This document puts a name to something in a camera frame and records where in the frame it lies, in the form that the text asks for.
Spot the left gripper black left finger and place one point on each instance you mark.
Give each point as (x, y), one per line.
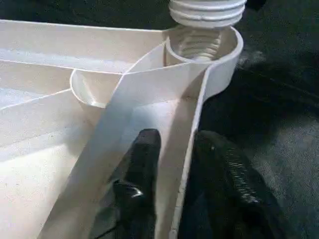
(139, 174)

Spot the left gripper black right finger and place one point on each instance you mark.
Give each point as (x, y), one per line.
(219, 186)

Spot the white plastic table top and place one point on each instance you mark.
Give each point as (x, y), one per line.
(62, 149)

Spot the white plastic table leg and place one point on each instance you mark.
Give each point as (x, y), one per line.
(207, 12)

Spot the black work mat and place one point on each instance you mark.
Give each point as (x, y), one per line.
(286, 99)

